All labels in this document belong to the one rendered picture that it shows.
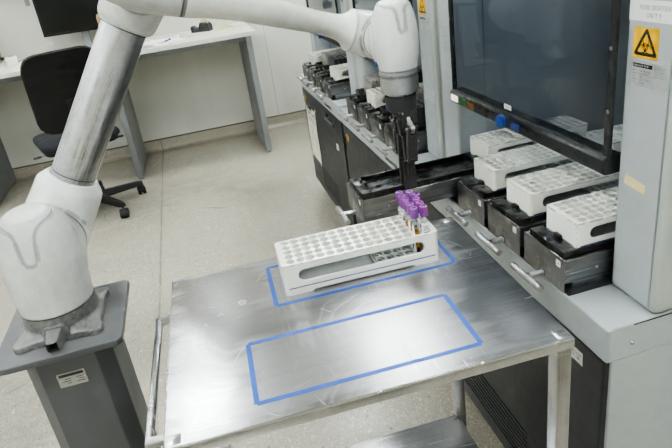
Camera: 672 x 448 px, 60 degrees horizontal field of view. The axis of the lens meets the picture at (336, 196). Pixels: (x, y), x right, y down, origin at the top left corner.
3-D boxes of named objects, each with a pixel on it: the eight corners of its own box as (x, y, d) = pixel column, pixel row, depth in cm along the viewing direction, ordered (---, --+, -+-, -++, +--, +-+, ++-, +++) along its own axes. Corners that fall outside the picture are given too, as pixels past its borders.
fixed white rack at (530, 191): (619, 175, 137) (620, 151, 135) (651, 190, 128) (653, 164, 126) (505, 204, 131) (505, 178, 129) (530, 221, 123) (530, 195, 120)
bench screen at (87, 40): (129, 42, 433) (111, -24, 414) (125, 45, 416) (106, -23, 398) (55, 53, 428) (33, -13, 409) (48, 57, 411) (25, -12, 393)
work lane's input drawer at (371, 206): (571, 153, 171) (572, 123, 167) (602, 168, 158) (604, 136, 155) (333, 209, 157) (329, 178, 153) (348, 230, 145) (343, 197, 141)
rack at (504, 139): (565, 135, 166) (565, 114, 163) (587, 145, 157) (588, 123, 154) (469, 157, 160) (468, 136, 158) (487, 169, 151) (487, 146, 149)
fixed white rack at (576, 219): (669, 199, 123) (672, 172, 121) (708, 217, 114) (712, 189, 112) (544, 232, 118) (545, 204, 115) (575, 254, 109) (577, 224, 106)
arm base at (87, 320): (8, 368, 117) (-2, 346, 115) (31, 309, 137) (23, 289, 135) (101, 344, 121) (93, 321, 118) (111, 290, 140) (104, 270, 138)
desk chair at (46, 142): (65, 240, 341) (1, 62, 299) (45, 210, 391) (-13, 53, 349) (163, 205, 370) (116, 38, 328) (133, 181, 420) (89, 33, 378)
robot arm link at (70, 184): (1, 263, 132) (20, 224, 152) (76, 280, 139) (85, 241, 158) (110, -72, 115) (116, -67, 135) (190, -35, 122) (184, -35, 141)
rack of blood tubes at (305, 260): (421, 237, 119) (419, 210, 117) (440, 260, 110) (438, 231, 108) (279, 270, 115) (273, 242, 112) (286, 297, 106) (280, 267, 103)
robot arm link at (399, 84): (408, 62, 141) (411, 86, 143) (373, 69, 139) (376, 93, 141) (423, 68, 132) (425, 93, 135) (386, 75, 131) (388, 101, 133)
